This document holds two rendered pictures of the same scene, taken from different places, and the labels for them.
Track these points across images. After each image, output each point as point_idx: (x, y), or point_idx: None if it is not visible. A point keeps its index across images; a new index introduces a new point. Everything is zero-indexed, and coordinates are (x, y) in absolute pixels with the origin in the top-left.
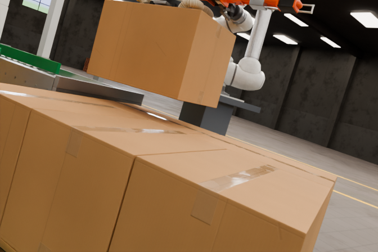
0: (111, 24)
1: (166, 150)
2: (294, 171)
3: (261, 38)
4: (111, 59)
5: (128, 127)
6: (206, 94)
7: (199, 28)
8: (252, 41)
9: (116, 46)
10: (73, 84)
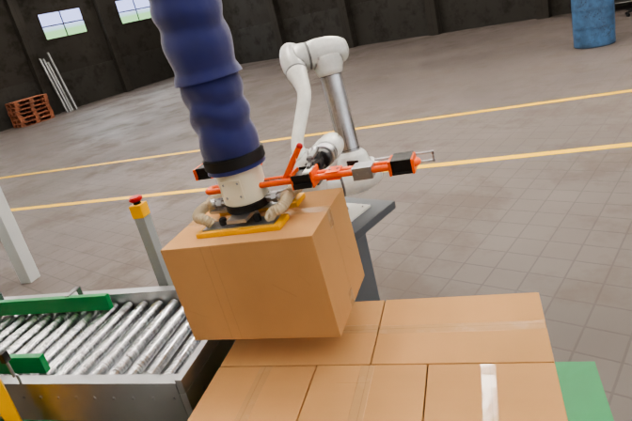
0: (193, 278)
1: None
2: (506, 348)
3: (348, 118)
4: (221, 317)
5: None
6: (353, 285)
7: (320, 253)
8: (339, 130)
9: (217, 301)
10: (195, 367)
